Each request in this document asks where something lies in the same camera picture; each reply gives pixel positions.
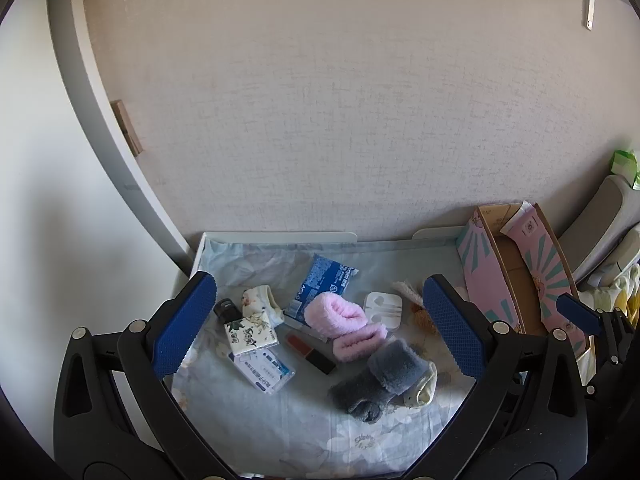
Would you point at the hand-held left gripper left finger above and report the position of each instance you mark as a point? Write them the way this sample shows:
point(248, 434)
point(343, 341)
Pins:
point(182, 325)

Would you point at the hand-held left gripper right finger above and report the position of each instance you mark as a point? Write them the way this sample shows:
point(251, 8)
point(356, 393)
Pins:
point(452, 327)

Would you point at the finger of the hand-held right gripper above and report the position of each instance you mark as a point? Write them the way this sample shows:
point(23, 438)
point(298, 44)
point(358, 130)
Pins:
point(577, 312)

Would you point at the orange and white plush toy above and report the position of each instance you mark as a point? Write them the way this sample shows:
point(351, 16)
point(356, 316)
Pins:
point(417, 310)

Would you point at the cardboard box with pink print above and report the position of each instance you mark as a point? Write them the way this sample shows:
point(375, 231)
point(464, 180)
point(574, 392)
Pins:
point(520, 280)

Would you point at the floral white sock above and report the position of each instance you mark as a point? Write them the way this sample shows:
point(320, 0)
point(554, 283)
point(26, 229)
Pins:
point(257, 301)

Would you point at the grey fluffy sock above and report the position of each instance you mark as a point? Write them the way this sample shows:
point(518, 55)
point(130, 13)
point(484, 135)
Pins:
point(385, 380)

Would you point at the clear box with blue label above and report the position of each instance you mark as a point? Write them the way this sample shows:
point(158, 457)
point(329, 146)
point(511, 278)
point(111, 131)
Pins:
point(265, 370)

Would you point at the yellow green floral bedding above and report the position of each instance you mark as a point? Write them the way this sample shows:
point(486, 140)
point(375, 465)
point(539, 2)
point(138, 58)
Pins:
point(622, 295)

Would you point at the small white cushion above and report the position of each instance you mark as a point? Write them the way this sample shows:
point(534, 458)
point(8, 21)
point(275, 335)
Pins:
point(620, 260)

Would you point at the floral tissue packet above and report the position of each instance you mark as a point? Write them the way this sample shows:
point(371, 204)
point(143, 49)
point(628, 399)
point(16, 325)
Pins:
point(250, 335)

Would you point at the white earphone case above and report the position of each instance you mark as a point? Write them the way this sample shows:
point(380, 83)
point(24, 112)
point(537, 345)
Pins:
point(382, 310)

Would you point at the large grey cushion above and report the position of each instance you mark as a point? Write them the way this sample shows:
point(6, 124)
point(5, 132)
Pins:
point(600, 220)

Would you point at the red and black lipstick case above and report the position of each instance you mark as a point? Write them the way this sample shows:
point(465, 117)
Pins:
point(310, 353)

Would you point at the blue wet wipes packet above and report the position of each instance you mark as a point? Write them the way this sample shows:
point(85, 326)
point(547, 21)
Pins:
point(325, 277)

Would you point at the green tissue pack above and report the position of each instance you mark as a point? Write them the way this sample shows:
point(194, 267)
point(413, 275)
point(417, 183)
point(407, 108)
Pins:
point(625, 167)

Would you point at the wooden wall block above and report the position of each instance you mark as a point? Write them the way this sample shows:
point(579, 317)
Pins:
point(127, 127)

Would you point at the grey arched frame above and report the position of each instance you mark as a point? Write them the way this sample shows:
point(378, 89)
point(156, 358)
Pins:
point(95, 100)

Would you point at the white wall bracket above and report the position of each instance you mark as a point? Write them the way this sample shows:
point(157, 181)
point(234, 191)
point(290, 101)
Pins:
point(591, 2)

